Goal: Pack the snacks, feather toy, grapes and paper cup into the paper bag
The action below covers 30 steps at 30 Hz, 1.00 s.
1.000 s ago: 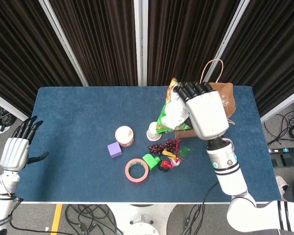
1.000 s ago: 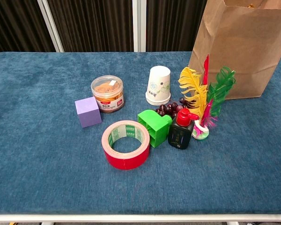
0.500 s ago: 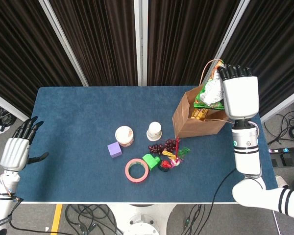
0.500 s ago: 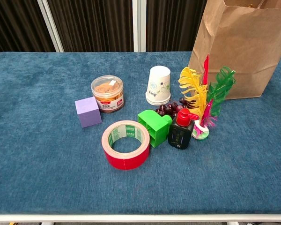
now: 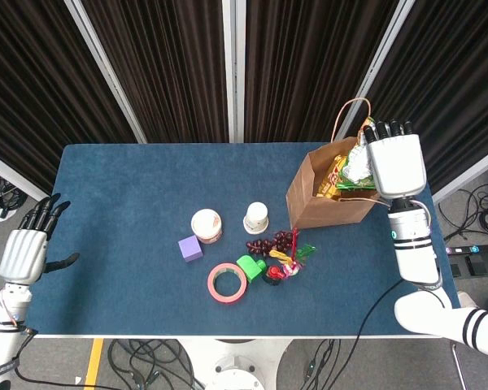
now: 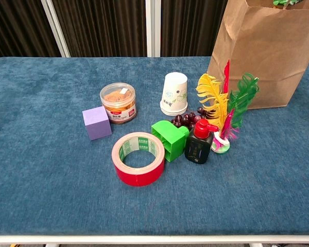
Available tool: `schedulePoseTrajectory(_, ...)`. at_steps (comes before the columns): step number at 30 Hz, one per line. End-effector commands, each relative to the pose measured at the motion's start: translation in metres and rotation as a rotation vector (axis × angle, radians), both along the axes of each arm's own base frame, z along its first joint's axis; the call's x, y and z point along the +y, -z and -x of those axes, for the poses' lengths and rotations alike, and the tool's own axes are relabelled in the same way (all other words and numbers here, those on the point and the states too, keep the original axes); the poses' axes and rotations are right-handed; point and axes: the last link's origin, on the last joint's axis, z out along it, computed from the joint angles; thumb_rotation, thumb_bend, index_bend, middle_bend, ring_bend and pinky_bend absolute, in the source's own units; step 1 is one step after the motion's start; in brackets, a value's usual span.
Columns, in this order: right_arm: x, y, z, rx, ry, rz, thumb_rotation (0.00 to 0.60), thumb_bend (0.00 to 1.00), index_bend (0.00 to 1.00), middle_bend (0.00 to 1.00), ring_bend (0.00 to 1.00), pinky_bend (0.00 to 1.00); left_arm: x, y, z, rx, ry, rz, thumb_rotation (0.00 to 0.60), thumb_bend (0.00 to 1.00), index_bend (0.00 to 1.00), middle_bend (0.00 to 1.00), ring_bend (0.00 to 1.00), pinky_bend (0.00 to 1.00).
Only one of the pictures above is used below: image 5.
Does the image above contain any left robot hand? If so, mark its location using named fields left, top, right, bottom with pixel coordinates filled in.
left=0, top=193, right=81, bottom=285

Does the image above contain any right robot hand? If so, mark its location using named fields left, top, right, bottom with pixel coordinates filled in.
left=362, top=119, right=427, bottom=200

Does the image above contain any green snack packet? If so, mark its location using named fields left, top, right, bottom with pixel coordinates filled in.
left=336, top=115, right=377, bottom=191

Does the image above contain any gold snack package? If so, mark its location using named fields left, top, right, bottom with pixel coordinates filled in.
left=316, top=154, right=349, bottom=200

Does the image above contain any brown paper bag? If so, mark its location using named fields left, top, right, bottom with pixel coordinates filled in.
left=285, top=97, right=391, bottom=229

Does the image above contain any dark pleated curtain panel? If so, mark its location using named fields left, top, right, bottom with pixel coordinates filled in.
left=345, top=0, right=488, bottom=192
left=0, top=0, right=137, bottom=196
left=81, top=0, right=230, bottom=143
left=243, top=0, right=399, bottom=143

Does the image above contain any blue felt table cover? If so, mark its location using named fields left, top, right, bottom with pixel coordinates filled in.
left=25, top=141, right=468, bottom=337

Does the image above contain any black foot pedal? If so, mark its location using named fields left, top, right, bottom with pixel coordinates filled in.
left=450, top=253, right=488, bottom=278

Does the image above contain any yellow floor tape strip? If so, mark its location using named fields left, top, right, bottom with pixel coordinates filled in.
left=83, top=337, right=106, bottom=390

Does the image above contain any white paper cup stack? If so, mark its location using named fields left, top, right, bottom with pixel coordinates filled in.
left=242, top=201, right=269, bottom=236

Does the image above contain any purple grape bunch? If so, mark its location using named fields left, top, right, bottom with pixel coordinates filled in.
left=246, top=230, right=296, bottom=258

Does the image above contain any purple cube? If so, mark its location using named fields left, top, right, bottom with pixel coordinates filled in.
left=177, top=235, right=204, bottom=264

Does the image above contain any green plastic block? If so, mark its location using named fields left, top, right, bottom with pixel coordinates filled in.
left=235, top=254, right=268, bottom=284

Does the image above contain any clear jar of rubber bands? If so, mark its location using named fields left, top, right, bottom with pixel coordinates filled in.
left=190, top=208, right=224, bottom=245

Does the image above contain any red tape roll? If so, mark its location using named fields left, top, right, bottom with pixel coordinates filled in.
left=207, top=262, right=249, bottom=305

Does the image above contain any white partition frame rail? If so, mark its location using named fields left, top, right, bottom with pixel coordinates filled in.
left=0, top=146, right=52, bottom=208
left=430, top=142, right=488, bottom=205

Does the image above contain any white partition frame post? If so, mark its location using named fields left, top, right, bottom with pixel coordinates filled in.
left=221, top=0, right=247, bottom=143
left=63, top=0, right=148, bottom=144
left=336, top=0, right=416, bottom=141

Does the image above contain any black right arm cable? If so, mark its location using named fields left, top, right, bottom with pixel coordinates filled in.
left=355, top=278, right=403, bottom=339

